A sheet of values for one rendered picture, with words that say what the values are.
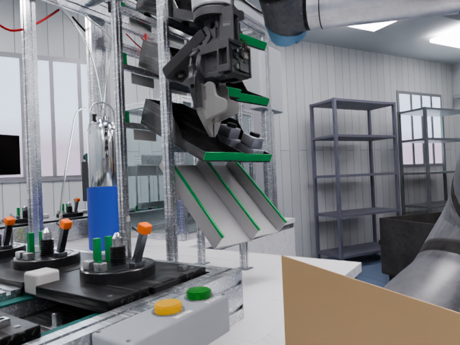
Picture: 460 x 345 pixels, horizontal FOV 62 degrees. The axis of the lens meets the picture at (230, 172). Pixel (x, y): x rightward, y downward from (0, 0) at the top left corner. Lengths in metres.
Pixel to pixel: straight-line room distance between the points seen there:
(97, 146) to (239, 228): 0.92
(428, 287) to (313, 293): 0.10
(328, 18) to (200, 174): 0.54
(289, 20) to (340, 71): 5.04
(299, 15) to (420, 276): 0.51
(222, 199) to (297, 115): 4.18
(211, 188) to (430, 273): 0.73
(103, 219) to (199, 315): 1.17
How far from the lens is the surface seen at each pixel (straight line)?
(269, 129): 2.42
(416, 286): 0.38
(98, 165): 1.71
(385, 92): 6.38
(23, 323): 0.60
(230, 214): 0.99
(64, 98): 4.09
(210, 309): 0.61
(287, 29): 0.77
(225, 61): 0.64
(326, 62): 5.65
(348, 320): 0.35
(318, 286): 0.37
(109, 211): 1.70
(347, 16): 0.74
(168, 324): 0.54
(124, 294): 0.65
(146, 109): 1.06
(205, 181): 1.05
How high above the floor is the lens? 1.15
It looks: 1 degrees up
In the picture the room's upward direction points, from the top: 2 degrees counter-clockwise
